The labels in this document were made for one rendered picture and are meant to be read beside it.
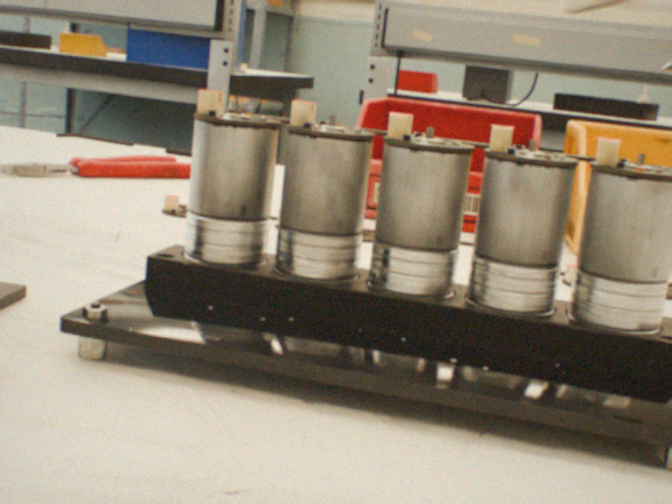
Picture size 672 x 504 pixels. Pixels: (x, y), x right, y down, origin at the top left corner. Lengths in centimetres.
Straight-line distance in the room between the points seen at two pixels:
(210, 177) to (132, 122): 496
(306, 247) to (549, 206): 7
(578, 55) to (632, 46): 13
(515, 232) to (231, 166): 8
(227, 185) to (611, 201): 10
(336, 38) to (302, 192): 455
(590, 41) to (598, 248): 224
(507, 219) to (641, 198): 3
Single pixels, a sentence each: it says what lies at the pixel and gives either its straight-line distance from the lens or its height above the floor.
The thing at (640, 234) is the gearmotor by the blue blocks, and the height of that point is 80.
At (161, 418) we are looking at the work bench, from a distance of 23.
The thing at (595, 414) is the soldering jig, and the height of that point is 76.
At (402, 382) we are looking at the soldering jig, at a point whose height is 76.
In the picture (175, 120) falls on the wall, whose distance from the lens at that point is 513.
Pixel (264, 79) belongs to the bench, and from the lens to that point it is 293.
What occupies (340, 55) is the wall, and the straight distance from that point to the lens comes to 481.
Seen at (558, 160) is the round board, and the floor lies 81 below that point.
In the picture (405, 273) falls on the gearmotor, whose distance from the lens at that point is 27.
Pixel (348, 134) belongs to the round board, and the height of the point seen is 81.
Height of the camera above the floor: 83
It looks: 11 degrees down
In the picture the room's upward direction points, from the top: 6 degrees clockwise
